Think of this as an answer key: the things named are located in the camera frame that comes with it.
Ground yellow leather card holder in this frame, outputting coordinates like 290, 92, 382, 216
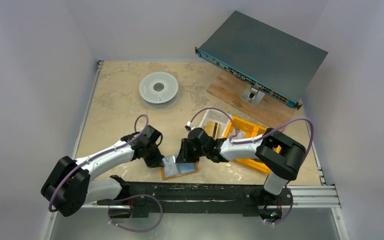
161, 155, 199, 181

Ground gold credit cards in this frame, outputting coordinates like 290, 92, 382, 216
203, 121, 221, 139

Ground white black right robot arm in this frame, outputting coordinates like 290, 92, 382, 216
175, 127, 309, 204

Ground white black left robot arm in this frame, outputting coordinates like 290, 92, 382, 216
40, 125, 164, 217

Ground white card in bin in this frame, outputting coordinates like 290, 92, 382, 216
232, 130, 247, 140

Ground white plastic bin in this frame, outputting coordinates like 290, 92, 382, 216
198, 109, 232, 139

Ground yellow plastic bin right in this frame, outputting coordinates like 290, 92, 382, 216
235, 126, 271, 174

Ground yellow plastic bin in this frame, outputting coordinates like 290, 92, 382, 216
235, 126, 271, 174
222, 116, 259, 139

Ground yellow plastic bin middle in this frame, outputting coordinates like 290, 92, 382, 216
222, 116, 259, 139

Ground white filament spool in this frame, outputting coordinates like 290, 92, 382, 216
138, 71, 179, 111

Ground brown wooden board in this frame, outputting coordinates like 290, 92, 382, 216
206, 71, 295, 128

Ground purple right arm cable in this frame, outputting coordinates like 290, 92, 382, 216
190, 107, 315, 163

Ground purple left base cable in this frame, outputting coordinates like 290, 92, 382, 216
107, 193, 165, 233

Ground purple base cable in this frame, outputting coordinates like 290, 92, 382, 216
263, 187, 296, 226
107, 193, 165, 233

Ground grey metal stand bracket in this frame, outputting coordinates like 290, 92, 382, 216
240, 85, 266, 106

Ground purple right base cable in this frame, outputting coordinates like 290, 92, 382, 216
263, 187, 296, 226

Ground aluminium frame rail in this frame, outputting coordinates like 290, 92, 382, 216
39, 60, 105, 240

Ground blue grey network switch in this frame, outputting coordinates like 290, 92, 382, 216
195, 10, 328, 110

